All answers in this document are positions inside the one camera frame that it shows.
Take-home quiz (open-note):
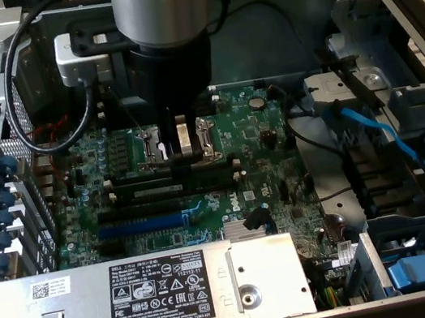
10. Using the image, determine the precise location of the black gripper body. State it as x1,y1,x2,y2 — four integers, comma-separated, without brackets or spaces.
129,32,225,126

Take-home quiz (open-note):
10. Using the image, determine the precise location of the metal CPU socket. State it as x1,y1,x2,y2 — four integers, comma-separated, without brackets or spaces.
131,113,226,177

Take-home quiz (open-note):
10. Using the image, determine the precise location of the green Dell motherboard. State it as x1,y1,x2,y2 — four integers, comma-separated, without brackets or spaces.
31,75,336,296

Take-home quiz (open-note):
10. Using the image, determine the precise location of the long black expansion slot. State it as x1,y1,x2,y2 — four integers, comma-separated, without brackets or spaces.
96,197,185,229

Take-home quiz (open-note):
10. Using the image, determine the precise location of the round coin battery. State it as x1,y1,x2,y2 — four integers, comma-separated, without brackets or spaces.
247,94,267,111

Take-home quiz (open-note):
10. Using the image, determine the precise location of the blue expansion slot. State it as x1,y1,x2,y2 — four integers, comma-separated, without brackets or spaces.
95,211,187,242

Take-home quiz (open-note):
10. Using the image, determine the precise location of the silver chipset heatsink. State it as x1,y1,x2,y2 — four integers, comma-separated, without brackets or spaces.
221,213,280,244

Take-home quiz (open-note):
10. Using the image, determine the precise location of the black connector blue tab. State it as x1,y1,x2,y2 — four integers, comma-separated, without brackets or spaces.
240,200,279,239

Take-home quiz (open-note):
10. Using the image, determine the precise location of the grey metal PC case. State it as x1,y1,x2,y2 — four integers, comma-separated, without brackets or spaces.
0,0,425,318

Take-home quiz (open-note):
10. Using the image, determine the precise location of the short black expansion slot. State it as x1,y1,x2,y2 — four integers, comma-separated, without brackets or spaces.
96,238,128,259

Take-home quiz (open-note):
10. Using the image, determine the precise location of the metal rear port block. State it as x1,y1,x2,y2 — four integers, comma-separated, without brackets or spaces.
28,139,68,191

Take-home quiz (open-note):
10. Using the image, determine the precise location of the black plastic latch bar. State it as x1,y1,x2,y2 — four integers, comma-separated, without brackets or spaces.
318,49,385,117

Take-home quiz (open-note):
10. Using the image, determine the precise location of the black finned plastic block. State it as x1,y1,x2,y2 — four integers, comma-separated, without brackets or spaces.
340,134,425,222

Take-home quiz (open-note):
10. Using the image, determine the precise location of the silver power supply black label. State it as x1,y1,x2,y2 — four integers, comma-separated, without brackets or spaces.
0,226,320,318

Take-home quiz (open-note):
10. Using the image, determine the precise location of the grey metal drive cage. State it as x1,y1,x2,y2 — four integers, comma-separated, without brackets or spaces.
318,0,425,225

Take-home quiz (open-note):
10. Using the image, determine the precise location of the black camera cable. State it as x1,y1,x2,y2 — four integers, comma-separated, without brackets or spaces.
0,0,104,161

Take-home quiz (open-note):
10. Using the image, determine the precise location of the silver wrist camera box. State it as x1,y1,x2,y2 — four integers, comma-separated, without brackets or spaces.
52,26,116,90

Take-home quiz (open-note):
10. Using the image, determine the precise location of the thin red wire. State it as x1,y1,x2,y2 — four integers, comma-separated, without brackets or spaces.
30,114,82,190

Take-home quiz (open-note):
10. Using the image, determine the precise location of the silver drive bracket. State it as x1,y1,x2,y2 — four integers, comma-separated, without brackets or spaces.
300,61,396,121

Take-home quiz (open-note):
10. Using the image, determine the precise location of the white wire tag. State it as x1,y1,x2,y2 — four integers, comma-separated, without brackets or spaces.
331,239,358,266

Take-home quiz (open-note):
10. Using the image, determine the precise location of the yellow green wire bundle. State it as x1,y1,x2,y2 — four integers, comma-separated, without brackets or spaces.
312,280,346,312

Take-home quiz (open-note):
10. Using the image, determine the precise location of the blue flat wire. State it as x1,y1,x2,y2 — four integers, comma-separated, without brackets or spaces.
319,87,425,228

